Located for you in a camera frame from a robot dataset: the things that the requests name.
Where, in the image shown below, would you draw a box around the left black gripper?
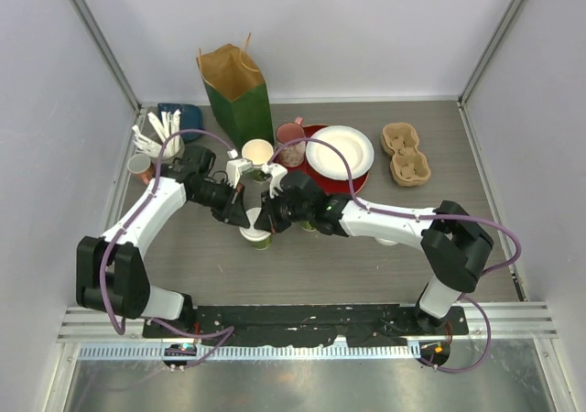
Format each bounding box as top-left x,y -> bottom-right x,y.
190,179 -> 250,228

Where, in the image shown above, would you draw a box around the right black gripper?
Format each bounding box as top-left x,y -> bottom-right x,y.
255,187 -> 312,235

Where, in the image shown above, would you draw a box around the green paper cup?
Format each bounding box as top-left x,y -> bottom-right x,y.
300,221 -> 316,232
248,235 -> 272,251

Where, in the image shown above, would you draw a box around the green paper cups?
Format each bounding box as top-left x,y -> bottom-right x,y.
241,139 -> 274,183

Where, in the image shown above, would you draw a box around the green brown paper bag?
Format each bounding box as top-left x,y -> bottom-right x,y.
197,38 -> 274,148

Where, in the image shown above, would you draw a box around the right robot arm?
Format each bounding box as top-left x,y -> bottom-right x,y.
254,171 -> 494,334

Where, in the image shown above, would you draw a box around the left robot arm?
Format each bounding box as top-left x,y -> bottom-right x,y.
76,146 -> 253,338

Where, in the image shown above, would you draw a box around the pink floral mug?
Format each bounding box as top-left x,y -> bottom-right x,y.
276,116 -> 306,168

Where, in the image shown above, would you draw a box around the red round tray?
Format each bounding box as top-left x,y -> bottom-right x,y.
295,124 -> 368,195

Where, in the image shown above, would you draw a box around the blue cloth pouch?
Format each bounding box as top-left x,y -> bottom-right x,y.
157,103 -> 203,130

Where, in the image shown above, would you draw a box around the small pink paper cup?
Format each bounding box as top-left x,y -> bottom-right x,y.
126,153 -> 155,185

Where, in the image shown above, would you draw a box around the white plastic cutlery bundle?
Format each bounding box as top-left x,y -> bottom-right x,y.
132,109 -> 184,159

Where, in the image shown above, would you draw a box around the white paper plate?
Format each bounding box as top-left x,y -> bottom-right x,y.
306,125 -> 374,180

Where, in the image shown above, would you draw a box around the brown cardboard cup carrier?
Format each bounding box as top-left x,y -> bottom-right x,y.
381,123 -> 431,187

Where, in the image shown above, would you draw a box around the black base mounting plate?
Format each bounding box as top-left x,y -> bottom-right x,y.
143,304 -> 469,348

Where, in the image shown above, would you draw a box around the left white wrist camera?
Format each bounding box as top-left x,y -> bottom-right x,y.
225,149 -> 255,189

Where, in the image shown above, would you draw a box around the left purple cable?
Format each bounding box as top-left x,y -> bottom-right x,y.
100,129 -> 239,368

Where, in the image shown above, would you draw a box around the purple cable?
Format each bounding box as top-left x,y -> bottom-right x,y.
267,137 -> 523,374
100,129 -> 239,368

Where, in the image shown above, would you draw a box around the white slotted cable duct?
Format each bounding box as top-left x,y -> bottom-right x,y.
78,341 -> 420,362

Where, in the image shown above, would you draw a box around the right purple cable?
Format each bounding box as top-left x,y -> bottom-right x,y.
267,137 -> 523,374

